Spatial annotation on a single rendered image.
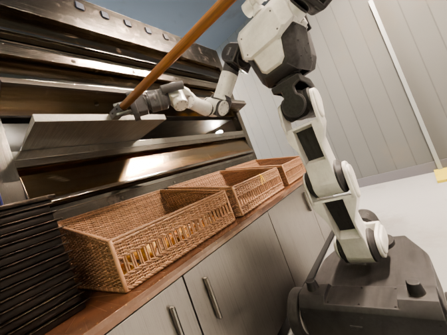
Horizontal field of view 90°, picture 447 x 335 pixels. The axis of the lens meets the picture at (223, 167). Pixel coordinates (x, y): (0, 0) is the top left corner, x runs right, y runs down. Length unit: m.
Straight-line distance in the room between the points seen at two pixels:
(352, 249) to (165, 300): 0.80
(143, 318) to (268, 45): 1.04
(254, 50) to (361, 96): 2.64
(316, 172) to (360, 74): 2.71
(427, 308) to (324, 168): 0.53
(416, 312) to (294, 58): 0.96
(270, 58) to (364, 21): 2.76
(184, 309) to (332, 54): 3.50
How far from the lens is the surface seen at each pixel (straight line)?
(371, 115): 3.57
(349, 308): 1.06
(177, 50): 0.76
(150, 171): 1.41
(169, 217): 0.82
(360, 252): 1.19
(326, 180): 1.02
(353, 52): 3.69
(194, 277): 0.81
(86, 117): 1.05
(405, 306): 1.03
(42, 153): 1.26
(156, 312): 0.74
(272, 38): 1.07
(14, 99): 1.28
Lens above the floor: 0.78
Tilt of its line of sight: 3 degrees up
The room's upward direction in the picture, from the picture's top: 20 degrees counter-clockwise
